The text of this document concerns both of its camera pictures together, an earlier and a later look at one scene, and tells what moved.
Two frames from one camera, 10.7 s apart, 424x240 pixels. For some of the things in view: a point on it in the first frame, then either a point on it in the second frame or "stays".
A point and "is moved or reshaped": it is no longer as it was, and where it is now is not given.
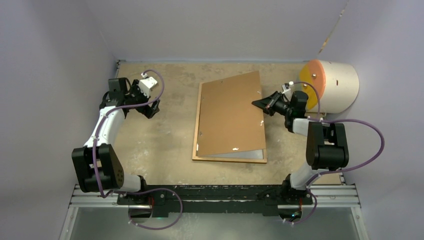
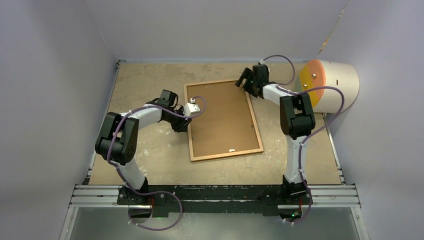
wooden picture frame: (196, 132) -> (228, 154)
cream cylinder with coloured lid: (338, 87) stays
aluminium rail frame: (340, 196) stays
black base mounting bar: (239, 199) stays
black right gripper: (268, 104) -> (246, 74)
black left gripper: (148, 111) -> (183, 126)
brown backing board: (230, 122) is moved or reshaped
